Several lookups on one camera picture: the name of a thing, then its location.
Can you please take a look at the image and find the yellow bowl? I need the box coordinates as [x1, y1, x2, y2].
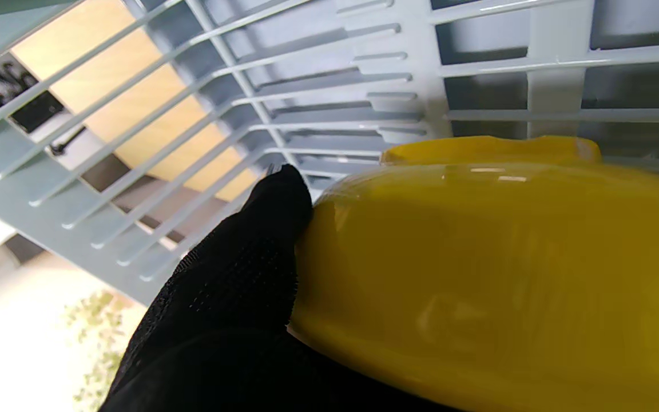
[287, 136, 659, 412]

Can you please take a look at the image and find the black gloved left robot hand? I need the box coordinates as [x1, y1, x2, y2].
[98, 164, 462, 412]

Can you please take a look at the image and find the blue plastic dish rack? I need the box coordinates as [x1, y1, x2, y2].
[0, 0, 659, 307]

